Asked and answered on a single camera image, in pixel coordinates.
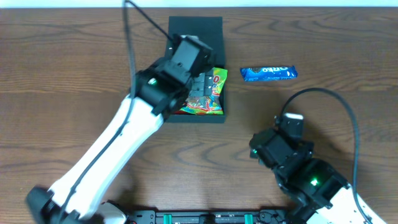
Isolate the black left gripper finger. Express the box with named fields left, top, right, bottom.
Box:
left=189, top=74, right=205, bottom=97
left=203, top=70, right=213, bottom=96

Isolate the Haribo gummy bag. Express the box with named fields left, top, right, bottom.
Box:
left=182, top=68, right=228, bottom=115

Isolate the blue Oreo pack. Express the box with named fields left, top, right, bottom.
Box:
left=240, top=66, right=298, bottom=82

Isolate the red candy bag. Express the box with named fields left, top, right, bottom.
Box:
left=174, top=108, right=192, bottom=114

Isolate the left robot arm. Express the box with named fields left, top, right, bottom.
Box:
left=26, top=57, right=214, bottom=223

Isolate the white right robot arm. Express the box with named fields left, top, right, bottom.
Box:
left=258, top=138, right=385, bottom=223

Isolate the black gift box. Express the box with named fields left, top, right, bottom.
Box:
left=166, top=16, right=226, bottom=123

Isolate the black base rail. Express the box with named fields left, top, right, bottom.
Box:
left=126, top=209, right=288, bottom=224

